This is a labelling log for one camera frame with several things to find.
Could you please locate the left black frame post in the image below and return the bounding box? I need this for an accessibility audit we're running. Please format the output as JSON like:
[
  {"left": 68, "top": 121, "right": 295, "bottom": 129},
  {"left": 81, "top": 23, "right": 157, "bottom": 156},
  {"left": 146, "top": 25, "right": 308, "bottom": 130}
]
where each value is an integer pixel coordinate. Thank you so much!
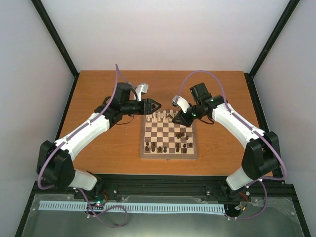
[{"left": 31, "top": 0, "right": 79, "bottom": 79}]

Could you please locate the dark chess piece cluster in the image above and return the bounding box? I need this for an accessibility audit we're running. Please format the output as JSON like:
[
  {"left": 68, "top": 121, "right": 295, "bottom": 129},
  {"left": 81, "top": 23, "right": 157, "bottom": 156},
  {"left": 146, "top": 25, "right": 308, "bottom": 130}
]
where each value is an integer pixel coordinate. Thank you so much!
[{"left": 143, "top": 132, "right": 196, "bottom": 155}]

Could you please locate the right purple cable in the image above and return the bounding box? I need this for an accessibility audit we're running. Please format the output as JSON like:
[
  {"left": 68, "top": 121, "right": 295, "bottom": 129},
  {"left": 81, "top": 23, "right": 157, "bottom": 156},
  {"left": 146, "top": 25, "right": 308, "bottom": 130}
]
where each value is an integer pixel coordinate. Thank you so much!
[{"left": 177, "top": 70, "right": 287, "bottom": 220}]

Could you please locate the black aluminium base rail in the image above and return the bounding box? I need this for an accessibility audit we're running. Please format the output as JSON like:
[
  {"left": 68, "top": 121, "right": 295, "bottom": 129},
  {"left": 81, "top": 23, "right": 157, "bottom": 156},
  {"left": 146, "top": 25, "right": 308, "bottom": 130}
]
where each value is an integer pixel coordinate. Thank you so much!
[{"left": 32, "top": 172, "right": 297, "bottom": 205}]

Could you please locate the light blue cable duct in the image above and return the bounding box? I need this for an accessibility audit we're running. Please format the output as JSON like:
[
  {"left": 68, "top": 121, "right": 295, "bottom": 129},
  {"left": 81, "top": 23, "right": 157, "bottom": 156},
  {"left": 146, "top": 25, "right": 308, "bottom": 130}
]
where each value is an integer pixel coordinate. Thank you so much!
[{"left": 38, "top": 200, "right": 225, "bottom": 215}]

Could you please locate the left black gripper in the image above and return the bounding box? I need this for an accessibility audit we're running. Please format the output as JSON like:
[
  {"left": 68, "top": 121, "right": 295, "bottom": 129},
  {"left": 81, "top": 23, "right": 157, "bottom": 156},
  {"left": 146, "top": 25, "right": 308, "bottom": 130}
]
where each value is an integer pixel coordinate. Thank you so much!
[{"left": 122, "top": 98, "right": 162, "bottom": 116}]

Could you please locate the right black frame post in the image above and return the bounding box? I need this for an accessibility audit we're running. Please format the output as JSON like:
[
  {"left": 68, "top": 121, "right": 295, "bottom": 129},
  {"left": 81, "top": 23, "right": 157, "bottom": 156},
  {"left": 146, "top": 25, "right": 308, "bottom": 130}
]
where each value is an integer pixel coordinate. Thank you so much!
[{"left": 249, "top": 0, "right": 301, "bottom": 76}]

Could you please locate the wooden chess board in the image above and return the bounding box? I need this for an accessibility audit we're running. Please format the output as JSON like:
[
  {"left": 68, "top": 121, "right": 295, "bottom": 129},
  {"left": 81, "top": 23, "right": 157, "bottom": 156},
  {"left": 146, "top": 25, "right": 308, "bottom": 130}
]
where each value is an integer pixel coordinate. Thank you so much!
[{"left": 140, "top": 109, "right": 198, "bottom": 160}]

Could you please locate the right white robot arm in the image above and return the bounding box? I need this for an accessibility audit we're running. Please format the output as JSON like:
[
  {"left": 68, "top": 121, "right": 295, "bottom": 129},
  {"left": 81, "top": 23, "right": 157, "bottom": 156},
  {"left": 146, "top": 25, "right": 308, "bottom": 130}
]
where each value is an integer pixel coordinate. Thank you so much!
[{"left": 172, "top": 83, "right": 280, "bottom": 191}]

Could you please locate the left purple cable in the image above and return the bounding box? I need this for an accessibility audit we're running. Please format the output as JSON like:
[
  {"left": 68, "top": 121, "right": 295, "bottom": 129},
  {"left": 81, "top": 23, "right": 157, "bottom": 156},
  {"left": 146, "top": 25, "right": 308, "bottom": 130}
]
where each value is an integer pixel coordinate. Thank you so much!
[{"left": 37, "top": 63, "right": 138, "bottom": 228}]

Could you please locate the purple cable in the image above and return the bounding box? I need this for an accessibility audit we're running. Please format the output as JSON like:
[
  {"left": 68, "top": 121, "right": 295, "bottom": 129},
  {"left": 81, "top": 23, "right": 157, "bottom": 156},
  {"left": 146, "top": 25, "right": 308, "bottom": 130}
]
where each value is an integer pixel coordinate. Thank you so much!
[
  {"left": 177, "top": 70, "right": 287, "bottom": 220},
  {"left": 37, "top": 63, "right": 138, "bottom": 228}
]

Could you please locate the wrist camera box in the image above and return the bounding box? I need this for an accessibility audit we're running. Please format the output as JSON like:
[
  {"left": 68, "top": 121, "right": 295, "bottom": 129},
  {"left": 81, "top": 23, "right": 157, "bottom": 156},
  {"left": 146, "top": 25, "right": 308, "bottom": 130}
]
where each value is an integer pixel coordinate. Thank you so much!
[
  {"left": 135, "top": 83, "right": 149, "bottom": 101},
  {"left": 171, "top": 95, "right": 190, "bottom": 113}
]

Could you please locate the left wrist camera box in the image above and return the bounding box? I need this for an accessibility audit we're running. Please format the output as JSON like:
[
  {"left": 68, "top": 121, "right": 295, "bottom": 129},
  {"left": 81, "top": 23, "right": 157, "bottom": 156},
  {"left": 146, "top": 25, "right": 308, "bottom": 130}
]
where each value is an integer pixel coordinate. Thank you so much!
[{"left": 135, "top": 83, "right": 149, "bottom": 101}]

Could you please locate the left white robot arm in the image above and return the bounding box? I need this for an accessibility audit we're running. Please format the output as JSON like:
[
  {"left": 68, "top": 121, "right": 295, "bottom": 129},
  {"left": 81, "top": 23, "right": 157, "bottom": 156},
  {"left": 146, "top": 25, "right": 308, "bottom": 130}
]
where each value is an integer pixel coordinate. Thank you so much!
[{"left": 37, "top": 82, "right": 161, "bottom": 199}]

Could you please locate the white chess pieces row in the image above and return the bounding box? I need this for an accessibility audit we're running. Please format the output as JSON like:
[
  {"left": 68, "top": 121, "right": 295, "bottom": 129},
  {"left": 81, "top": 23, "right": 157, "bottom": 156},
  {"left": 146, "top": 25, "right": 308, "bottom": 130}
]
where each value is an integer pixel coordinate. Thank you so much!
[{"left": 145, "top": 109, "right": 178, "bottom": 122}]

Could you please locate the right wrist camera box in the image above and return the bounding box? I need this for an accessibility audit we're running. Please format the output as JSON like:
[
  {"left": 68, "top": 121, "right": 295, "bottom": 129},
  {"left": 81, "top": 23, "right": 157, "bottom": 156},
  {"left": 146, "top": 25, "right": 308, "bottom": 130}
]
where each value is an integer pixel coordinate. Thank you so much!
[{"left": 171, "top": 95, "right": 190, "bottom": 113}]

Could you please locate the black frame post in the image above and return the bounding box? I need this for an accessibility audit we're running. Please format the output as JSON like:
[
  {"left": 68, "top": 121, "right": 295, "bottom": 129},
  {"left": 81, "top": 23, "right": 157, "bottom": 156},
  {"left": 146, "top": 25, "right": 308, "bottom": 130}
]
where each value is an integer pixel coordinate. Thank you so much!
[
  {"left": 249, "top": 0, "right": 301, "bottom": 76},
  {"left": 31, "top": 0, "right": 79, "bottom": 79}
]

